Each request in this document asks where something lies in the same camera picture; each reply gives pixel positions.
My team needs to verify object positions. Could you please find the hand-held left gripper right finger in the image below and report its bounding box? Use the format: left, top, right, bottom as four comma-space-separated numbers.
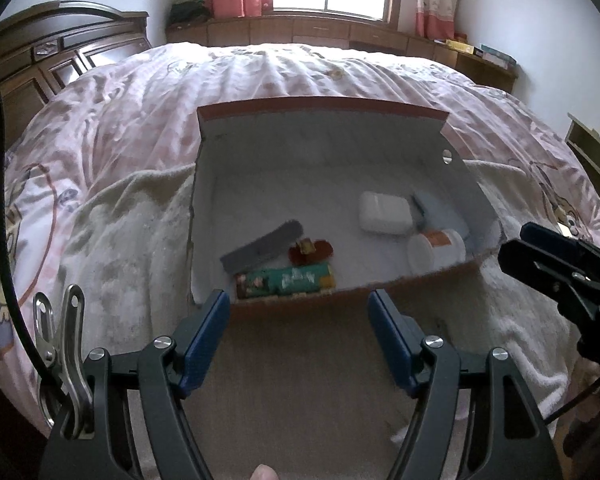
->
367, 289, 563, 480

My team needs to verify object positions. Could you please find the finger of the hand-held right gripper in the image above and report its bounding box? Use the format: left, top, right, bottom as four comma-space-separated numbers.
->
519, 221, 587, 255
496, 238, 600, 312

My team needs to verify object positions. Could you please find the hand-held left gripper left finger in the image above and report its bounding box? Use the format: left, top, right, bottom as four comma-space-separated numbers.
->
40, 289, 231, 480

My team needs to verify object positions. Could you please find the white plastic jar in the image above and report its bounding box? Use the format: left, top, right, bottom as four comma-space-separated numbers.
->
406, 228, 467, 277

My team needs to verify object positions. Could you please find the green printed packet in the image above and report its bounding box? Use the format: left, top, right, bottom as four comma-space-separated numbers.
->
233, 262, 338, 302

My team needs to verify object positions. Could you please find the grey curved plastic piece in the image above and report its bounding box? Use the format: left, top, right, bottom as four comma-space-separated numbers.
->
220, 219, 304, 273

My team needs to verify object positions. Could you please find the blue-grey oval piece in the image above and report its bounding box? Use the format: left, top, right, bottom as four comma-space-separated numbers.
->
411, 191, 473, 253

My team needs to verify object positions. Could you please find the white rounded case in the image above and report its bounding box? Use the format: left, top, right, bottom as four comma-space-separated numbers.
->
358, 191, 413, 235

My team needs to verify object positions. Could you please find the orange cardboard box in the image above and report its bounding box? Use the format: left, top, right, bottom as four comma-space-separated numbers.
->
187, 96, 503, 326

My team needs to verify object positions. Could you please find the olive cardboard board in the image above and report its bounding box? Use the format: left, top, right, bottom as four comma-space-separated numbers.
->
566, 112, 600, 206

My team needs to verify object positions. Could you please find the beige towel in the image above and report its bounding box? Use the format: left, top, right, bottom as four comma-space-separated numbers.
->
55, 160, 596, 480

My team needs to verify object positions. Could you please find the teal book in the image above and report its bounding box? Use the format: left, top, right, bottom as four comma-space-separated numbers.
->
480, 44, 517, 68

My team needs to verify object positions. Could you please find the yellow book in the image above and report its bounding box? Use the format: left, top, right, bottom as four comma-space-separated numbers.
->
445, 37, 483, 56

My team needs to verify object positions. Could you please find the pink printed blanket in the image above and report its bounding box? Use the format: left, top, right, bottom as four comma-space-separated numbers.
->
0, 42, 600, 441

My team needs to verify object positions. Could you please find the dark wooden headboard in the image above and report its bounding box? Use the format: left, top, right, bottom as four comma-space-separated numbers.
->
0, 2, 151, 181

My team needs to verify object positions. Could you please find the dark cloth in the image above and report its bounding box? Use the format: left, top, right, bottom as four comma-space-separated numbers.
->
170, 0, 211, 26

